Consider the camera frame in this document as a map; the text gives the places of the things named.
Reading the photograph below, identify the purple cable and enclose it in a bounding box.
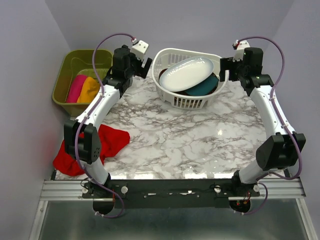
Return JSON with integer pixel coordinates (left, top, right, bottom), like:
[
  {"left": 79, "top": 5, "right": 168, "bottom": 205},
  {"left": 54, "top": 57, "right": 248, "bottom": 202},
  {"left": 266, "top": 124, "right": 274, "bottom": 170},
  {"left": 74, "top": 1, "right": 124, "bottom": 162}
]
[
  {"left": 233, "top": 36, "right": 302, "bottom": 216},
  {"left": 74, "top": 32, "right": 137, "bottom": 219}
]

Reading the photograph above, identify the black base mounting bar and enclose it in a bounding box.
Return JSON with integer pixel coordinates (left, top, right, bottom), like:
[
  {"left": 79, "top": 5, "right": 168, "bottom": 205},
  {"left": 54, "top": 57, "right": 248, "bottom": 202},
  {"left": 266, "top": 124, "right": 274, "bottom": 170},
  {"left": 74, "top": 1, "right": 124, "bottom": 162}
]
[{"left": 82, "top": 178, "right": 260, "bottom": 213}]

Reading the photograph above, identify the white plastic dish basket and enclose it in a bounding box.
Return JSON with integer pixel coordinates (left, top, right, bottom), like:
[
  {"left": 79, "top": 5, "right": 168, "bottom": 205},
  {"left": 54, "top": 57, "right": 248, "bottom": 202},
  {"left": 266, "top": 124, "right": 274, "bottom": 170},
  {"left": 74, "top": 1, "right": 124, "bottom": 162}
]
[{"left": 151, "top": 48, "right": 227, "bottom": 110}]

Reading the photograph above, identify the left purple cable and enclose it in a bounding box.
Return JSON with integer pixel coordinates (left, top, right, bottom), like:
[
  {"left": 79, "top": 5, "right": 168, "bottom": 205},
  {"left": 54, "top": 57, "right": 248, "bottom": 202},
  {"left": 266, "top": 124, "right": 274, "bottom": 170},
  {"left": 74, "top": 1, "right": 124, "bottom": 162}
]
[{"left": 74, "top": 32, "right": 137, "bottom": 219}]

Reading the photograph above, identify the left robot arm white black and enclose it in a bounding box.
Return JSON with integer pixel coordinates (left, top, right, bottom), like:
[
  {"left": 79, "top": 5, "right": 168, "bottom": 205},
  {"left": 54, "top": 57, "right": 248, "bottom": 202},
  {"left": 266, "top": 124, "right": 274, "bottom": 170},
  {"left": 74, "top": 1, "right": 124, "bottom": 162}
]
[{"left": 64, "top": 40, "right": 152, "bottom": 198}]

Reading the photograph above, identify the red t shirt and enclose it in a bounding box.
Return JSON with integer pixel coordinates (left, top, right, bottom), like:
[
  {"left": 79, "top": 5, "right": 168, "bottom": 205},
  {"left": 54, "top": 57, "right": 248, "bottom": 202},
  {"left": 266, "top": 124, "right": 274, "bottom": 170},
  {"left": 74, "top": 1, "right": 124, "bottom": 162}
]
[{"left": 52, "top": 124, "right": 131, "bottom": 177}]

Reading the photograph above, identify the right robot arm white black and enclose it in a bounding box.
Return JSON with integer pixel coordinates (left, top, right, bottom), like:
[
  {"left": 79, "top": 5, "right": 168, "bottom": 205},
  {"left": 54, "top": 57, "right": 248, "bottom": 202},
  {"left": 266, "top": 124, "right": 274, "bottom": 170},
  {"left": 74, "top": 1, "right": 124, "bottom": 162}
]
[{"left": 219, "top": 45, "right": 306, "bottom": 196}]

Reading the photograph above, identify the dark brown dish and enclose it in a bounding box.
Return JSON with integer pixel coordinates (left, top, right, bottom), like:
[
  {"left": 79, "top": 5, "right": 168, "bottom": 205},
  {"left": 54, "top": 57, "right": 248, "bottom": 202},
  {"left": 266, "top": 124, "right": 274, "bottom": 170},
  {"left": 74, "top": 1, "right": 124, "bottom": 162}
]
[{"left": 158, "top": 68, "right": 168, "bottom": 81}]

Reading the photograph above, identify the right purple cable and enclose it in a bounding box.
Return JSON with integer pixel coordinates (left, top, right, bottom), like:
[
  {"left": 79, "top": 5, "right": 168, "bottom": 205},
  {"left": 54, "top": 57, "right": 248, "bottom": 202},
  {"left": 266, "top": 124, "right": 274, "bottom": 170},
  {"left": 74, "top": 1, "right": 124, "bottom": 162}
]
[{"left": 233, "top": 36, "right": 302, "bottom": 216}]

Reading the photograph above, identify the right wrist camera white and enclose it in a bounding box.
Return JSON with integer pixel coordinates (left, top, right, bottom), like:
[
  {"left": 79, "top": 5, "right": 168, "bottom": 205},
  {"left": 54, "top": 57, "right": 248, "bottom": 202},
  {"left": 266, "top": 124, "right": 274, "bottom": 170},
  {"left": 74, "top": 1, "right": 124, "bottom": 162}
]
[{"left": 232, "top": 40, "right": 250, "bottom": 62}]

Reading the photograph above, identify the orange rolled t shirt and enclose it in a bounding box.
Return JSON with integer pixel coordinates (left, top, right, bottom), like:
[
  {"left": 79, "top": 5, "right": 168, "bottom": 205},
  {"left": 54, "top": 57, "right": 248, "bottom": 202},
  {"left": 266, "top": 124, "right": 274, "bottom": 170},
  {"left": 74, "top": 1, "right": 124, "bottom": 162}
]
[{"left": 76, "top": 76, "right": 101, "bottom": 104}]

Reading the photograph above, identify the aluminium frame rail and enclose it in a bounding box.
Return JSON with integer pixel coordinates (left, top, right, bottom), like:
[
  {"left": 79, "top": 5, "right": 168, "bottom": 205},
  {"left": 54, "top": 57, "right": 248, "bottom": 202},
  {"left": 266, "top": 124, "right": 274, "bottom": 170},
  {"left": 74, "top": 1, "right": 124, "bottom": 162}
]
[{"left": 40, "top": 178, "right": 306, "bottom": 201}]

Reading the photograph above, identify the teal plate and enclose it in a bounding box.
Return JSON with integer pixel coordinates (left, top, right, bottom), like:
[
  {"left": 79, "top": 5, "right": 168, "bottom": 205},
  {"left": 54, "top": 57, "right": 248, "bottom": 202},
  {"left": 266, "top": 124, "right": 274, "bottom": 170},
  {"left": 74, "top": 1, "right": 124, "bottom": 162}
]
[{"left": 185, "top": 73, "right": 219, "bottom": 97}]

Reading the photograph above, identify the pink rolled t shirt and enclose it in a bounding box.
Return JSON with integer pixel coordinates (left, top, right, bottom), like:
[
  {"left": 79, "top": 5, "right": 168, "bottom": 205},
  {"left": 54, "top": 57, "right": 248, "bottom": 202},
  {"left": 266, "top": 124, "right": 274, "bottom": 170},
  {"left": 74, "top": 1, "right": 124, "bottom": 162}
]
[{"left": 66, "top": 74, "right": 87, "bottom": 104}]

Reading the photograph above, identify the white oval plate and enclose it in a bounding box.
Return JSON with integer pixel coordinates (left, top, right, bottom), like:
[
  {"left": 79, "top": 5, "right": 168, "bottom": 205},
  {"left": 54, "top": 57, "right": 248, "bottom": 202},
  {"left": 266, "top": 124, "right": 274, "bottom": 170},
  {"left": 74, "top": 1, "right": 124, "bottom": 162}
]
[{"left": 159, "top": 56, "right": 215, "bottom": 92}]

